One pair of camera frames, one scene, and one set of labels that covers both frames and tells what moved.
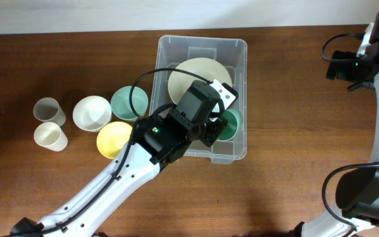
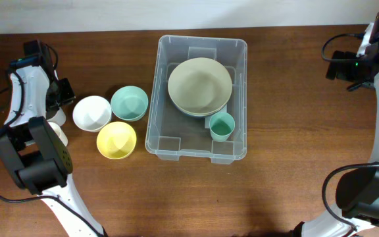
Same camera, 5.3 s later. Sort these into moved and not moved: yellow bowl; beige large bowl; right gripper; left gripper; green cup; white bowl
Moved: green cup; left gripper
Not moved: beige large bowl; yellow bowl; right gripper; white bowl
